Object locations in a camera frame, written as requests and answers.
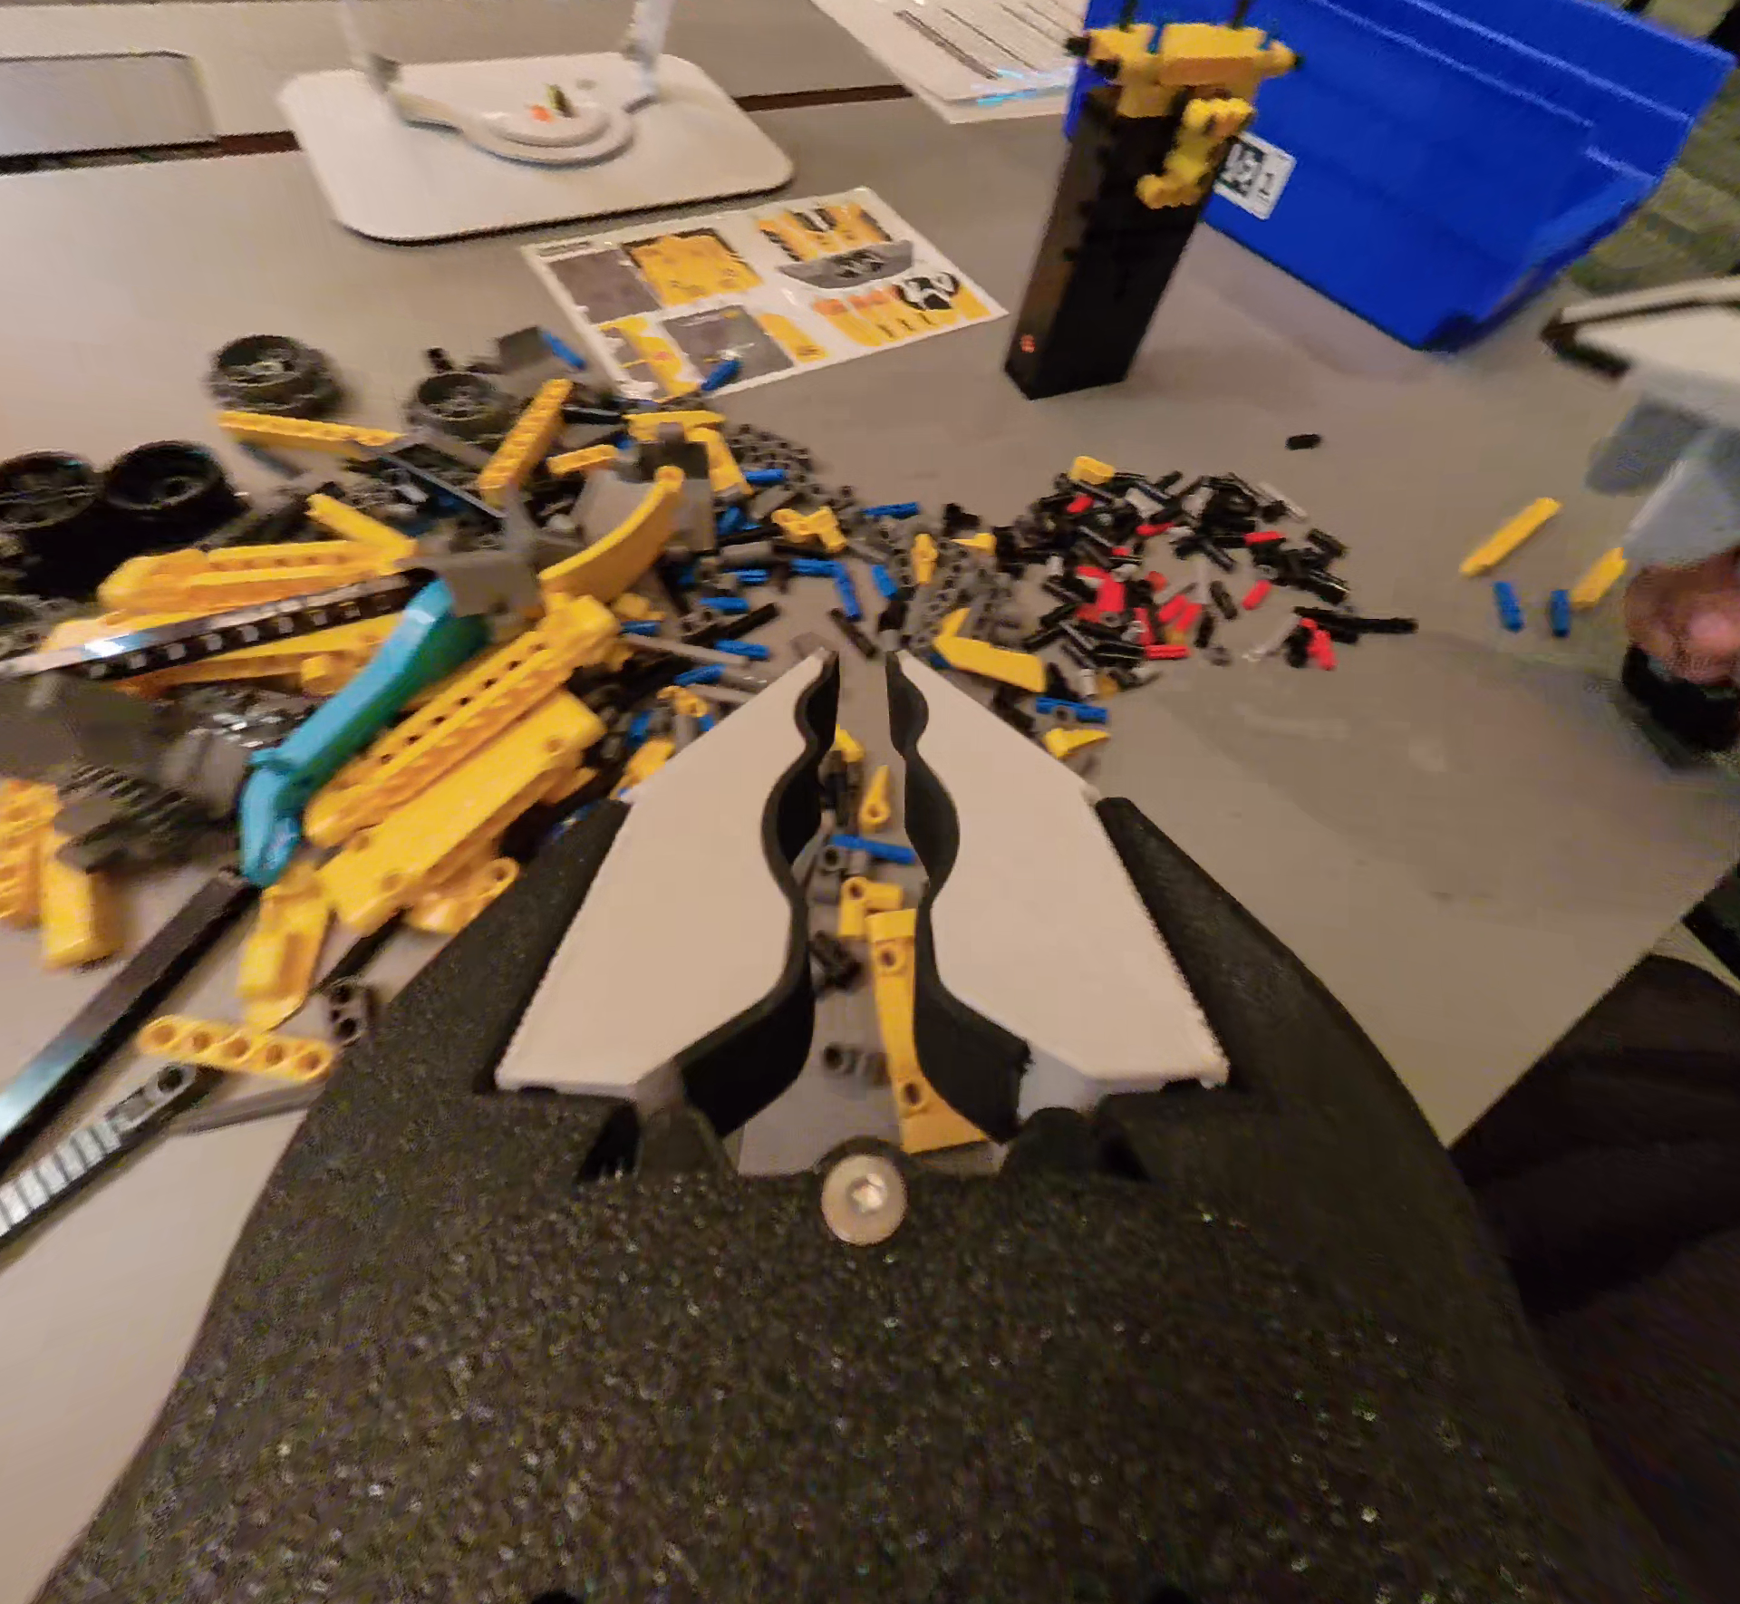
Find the teal brick separator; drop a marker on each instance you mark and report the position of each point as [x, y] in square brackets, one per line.
[353, 721]

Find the pile of black and red pins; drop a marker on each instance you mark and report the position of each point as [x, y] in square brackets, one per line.
[1155, 571]

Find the person's leg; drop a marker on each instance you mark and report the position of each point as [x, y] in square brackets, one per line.
[1632, 1155]

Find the black toy wheel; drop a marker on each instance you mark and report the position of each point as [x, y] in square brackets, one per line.
[272, 374]
[462, 401]
[171, 486]
[49, 492]

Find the heap of yellow building pieces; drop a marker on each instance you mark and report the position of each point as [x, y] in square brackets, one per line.
[449, 734]

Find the grey toothed rack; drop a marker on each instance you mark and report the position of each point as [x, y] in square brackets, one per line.
[95, 1155]

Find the long black beam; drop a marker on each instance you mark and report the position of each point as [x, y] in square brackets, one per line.
[122, 1006]

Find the black and yellow brick tower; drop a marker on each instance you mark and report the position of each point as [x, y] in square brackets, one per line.
[1101, 259]

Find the long yellow panel piece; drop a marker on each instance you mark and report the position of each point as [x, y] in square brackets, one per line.
[1510, 536]

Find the white stand base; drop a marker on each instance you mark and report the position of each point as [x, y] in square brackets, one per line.
[680, 155]

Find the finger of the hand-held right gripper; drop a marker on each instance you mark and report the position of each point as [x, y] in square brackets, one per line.
[1685, 340]

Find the blue plastic bin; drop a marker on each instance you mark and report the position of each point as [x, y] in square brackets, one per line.
[1428, 109]

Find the person's right hand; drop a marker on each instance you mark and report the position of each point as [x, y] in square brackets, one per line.
[1685, 619]

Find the short yellow panel piece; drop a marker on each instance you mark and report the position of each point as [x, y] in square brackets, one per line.
[1598, 579]

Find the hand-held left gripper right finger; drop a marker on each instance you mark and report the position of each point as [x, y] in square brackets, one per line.
[1061, 937]

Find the paper sheet in plastic sleeve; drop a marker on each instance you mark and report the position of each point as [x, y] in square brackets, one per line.
[952, 34]

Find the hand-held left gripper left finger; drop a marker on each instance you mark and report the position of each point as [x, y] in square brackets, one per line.
[653, 937]

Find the yellow sticker sheet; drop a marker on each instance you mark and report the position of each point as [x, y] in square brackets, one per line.
[815, 259]

